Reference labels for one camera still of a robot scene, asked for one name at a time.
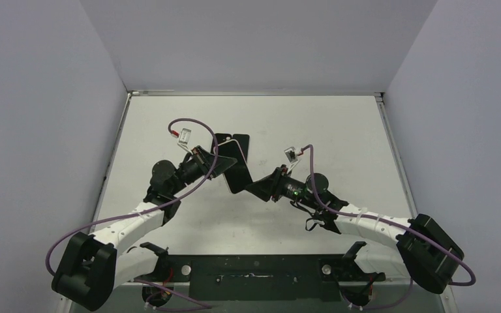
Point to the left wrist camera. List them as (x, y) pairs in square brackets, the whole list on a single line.
[(183, 139)]

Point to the black phone case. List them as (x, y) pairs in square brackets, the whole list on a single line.
[(221, 138)]

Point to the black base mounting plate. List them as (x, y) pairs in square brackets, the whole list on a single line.
[(266, 277)]

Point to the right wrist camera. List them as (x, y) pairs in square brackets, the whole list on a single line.
[(293, 155)]

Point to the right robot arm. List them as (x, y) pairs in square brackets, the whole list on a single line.
[(419, 247)]

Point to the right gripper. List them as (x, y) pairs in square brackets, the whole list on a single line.
[(274, 183)]

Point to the cream-edged spare phone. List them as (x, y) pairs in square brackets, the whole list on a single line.
[(238, 176)]

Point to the black phone white edge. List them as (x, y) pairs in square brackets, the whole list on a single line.
[(243, 141)]

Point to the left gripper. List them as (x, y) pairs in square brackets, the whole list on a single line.
[(201, 159)]

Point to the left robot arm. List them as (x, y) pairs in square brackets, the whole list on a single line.
[(94, 264)]

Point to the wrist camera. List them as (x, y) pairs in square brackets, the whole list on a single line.
[(293, 155), (183, 139)]

